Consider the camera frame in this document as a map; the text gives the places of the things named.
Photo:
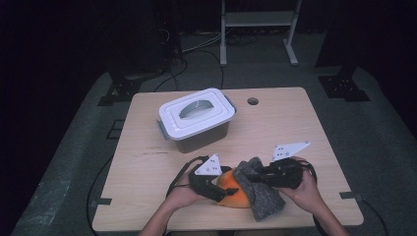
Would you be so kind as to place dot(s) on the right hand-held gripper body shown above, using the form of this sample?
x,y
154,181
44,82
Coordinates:
x,y
285,173

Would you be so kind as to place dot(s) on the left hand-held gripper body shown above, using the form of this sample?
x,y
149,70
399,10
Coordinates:
x,y
206,168

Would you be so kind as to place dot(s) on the orange plush toy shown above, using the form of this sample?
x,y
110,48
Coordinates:
x,y
231,198

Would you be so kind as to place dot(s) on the grey fluffy cloth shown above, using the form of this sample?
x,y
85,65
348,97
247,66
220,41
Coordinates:
x,y
265,200

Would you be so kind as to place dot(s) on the translucent grey storage box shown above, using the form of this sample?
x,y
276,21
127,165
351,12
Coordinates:
x,y
203,142

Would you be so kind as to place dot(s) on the white plastic container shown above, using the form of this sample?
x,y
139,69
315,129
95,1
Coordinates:
x,y
209,121

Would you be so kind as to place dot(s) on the person's right hand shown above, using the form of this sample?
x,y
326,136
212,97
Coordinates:
x,y
308,193

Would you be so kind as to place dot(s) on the person's left hand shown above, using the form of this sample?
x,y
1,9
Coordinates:
x,y
182,195

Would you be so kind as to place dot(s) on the black stand base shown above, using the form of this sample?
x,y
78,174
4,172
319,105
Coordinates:
x,y
344,88
123,88

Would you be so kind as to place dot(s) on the white metal stand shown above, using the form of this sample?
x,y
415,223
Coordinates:
x,y
259,18

